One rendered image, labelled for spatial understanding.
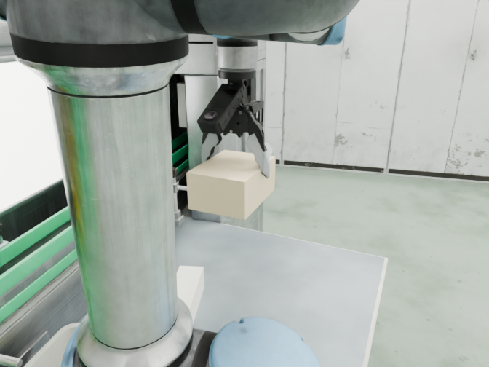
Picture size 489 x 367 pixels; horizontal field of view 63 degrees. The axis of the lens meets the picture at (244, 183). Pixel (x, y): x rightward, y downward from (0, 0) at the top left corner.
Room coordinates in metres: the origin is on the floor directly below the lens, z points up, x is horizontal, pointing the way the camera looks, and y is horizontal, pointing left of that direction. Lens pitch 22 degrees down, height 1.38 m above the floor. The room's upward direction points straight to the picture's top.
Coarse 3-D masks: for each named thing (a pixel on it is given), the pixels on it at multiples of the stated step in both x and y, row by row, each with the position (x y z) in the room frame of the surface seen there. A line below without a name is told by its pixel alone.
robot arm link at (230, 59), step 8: (224, 48) 0.74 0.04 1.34; (232, 48) 0.74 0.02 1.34; (240, 48) 0.73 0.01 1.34; (248, 48) 0.74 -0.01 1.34; (256, 48) 0.76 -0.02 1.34; (224, 56) 0.74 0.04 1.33; (232, 56) 0.74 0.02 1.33; (240, 56) 0.73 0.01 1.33; (248, 56) 0.74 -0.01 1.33; (256, 56) 0.76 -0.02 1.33; (224, 64) 0.74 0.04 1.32; (232, 64) 0.74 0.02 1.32; (240, 64) 0.73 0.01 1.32; (248, 64) 0.74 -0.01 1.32; (256, 64) 0.76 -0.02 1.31
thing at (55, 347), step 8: (64, 328) 0.61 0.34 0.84; (72, 328) 0.61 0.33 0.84; (56, 336) 0.59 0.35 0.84; (64, 336) 0.60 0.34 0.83; (48, 344) 0.57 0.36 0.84; (56, 344) 0.58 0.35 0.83; (64, 344) 0.59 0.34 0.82; (40, 352) 0.55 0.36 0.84; (48, 352) 0.56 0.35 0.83; (56, 352) 0.57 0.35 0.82; (32, 360) 0.53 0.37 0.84; (40, 360) 0.54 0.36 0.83; (48, 360) 0.55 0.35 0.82; (56, 360) 0.57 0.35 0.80
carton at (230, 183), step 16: (208, 160) 0.77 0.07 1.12; (224, 160) 0.77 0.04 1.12; (240, 160) 0.77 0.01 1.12; (272, 160) 0.78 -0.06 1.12; (192, 176) 0.70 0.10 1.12; (208, 176) 0.68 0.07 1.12; (224, 176) 0.68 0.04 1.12; (240, 176) 0.68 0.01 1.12; (256, 176) 0.70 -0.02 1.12; (272, 176) 0.79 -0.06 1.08; (192, 192) 0.70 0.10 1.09; (208, 192) 0.68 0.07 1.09; (224, 192) 0.67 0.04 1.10; (240, 192) 0.66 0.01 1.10; (256, 192) 0.70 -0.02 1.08; (192, 208) 0.70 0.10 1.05; (208, 208) 0.68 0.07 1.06; (224, 208) 0.67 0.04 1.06; (240, 208) 0.66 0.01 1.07
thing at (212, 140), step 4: (208, 136) 0.77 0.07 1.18; (212, 136) 0.76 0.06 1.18; (216, 136) 0.76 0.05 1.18; (220, 136) 0.77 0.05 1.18; (208, 140) 0.77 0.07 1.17; (212, 140) 0.76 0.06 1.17; (216, 140) 0.76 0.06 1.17; (220, 140) 0.77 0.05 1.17; (204, 144) 0.77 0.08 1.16; (208, 144) 0.77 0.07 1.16; (212, 144) 0.76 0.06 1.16; (216, 144) 0.76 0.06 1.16; (204, 148) 0.77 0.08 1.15; (208, 148) 0.77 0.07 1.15; (212, 148) 0.77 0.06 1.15; (204, 152) 0.77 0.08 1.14; (208, 152) 0.77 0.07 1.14; (212, 152) 0.77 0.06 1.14; (204, 156) 0.77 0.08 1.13; (208, 156) 0.77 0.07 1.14; (204, 160) 0.77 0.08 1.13
